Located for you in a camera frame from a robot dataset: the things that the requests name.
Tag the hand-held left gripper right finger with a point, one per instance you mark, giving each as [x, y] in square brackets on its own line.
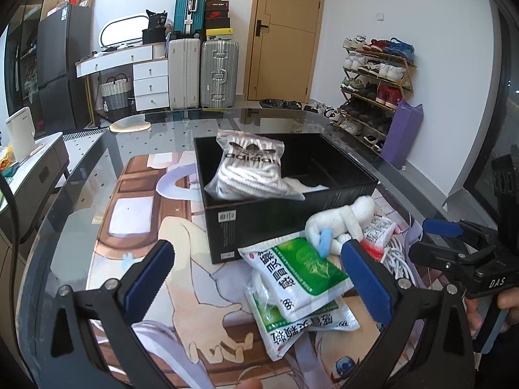
[367, 287]

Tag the printed cartoon table mat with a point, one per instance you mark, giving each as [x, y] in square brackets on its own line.
[133, 219]

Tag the round beige stool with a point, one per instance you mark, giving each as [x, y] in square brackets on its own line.
[129, 123]

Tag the woven laundry basket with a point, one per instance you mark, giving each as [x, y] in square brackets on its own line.
[117, 93]

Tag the silver suitcase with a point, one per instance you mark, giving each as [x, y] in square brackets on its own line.
[219, 73]

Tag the grey side table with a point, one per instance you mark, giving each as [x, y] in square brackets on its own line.
[36, 174]

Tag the white vanity desk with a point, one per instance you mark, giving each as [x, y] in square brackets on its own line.
[150, 73]

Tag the black red print shoe box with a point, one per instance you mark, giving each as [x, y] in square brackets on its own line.
[217, 14]

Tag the oval white framed mirror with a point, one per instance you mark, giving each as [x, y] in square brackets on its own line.
[121, 30]

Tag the black cardboard box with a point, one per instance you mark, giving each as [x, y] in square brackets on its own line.
[251, 227]

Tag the dark water bottle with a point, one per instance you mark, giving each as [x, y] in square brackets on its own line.
[132, 105]

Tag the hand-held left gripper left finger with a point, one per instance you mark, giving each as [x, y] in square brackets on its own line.
[150, 283]

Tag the white electric kettle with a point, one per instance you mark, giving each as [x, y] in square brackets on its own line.
[20, 133]

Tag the shoe rack with shoes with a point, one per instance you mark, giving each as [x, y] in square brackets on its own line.
[385, 71]

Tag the wooden door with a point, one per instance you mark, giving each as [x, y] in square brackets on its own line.
[284, 40]

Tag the white plush toy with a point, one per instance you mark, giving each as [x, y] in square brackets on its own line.
[352, 219]

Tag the white cloth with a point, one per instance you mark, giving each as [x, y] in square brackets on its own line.
[308, 186]

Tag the purple shopping bag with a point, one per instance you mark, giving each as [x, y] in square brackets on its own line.
[401, 133]

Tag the small red white carton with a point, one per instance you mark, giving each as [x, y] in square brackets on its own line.
[379, 231]

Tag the person's right hand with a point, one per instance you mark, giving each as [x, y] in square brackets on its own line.
[509, 300]

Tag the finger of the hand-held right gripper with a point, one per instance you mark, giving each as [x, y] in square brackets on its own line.
[442, 227]
[438, 257]

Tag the black framed glass door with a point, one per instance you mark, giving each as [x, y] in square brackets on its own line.
[496, 89]

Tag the pile of black white sneakers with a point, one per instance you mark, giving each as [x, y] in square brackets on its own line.
[328, 112]

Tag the black bag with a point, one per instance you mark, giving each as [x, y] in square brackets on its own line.
[154, 28]

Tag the person's left hand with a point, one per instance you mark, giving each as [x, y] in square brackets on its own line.
[248, 384]

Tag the yellow snack bag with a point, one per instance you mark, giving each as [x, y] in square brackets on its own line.
[6, 160]

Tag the teal suitcase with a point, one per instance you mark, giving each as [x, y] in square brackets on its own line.
[190, 8]

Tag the green white medicine packet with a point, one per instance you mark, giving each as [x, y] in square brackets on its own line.
[300, 275]
[292, 332]

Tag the wooden shoe rack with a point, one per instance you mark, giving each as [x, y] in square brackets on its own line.
[407, 65]

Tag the dark glass door cabinet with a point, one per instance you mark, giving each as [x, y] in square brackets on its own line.
[24, 48]

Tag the zip bag of white laces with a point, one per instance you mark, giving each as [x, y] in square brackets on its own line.
[247, 170]

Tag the black refrigerator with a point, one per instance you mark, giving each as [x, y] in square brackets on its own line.
[61, 48]

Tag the trash bin with black liner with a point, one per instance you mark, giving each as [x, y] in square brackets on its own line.
[279, 103]

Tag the white suitcase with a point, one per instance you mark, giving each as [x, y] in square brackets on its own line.
[184, 73]

